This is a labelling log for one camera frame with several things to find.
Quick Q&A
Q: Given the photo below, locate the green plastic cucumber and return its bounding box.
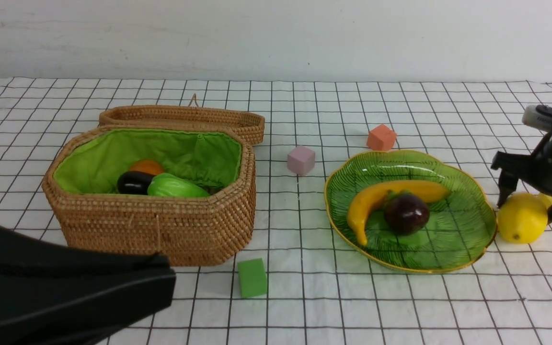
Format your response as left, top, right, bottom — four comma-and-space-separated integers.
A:
147, 173, 210, 198

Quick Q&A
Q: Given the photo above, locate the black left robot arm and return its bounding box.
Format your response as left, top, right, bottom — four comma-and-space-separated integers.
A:
0, 226, 177, 345

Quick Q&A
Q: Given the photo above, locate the woven wicker basket green lining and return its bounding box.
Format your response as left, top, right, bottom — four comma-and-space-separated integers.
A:
41, 126, 257, 267

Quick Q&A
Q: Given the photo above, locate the purple plastic eggplant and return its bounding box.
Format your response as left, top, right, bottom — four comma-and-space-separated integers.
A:
116, 171, 155, 195

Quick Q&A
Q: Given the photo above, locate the green glass leaf plate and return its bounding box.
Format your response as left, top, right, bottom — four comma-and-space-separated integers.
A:
323, 150, 497, 274

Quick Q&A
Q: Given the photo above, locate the green foam cube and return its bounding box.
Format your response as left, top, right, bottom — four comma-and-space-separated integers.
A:
237, 258, 268, 299

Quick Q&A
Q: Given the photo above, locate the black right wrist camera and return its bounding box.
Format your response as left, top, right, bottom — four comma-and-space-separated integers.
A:
522, 104, 552, 133

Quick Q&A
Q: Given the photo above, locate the woven wicker basket lid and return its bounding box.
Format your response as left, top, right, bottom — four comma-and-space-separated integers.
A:
99, 94, 265, 146

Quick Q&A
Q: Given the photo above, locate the orange-brown plastic potato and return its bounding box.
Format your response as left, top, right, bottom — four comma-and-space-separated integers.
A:
128, 159, 166, 175

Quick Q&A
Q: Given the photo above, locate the yellow plastic banana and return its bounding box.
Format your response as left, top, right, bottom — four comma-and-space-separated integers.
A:
346, 180, 451, 247

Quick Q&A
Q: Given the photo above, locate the yellow plastic lemon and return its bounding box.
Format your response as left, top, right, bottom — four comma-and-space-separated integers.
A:
497, 192, 548, 244

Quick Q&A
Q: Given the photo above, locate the orange foam cube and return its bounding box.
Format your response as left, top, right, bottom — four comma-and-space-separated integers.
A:
366, 124, 397, 151

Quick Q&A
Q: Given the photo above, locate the white grid tablecloth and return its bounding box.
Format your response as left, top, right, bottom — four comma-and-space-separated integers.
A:
0, 77, 552, 345

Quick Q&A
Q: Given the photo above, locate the pink foam cube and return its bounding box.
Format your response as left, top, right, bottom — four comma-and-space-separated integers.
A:
287, 146, 316, 176

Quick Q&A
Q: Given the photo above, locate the yellow foam cube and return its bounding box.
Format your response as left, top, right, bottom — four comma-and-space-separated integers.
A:
537, 194, 552, 209

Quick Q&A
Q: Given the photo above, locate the dark purple plastic mangosteen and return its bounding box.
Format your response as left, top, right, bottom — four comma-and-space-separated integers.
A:
383, 191, 431, 237

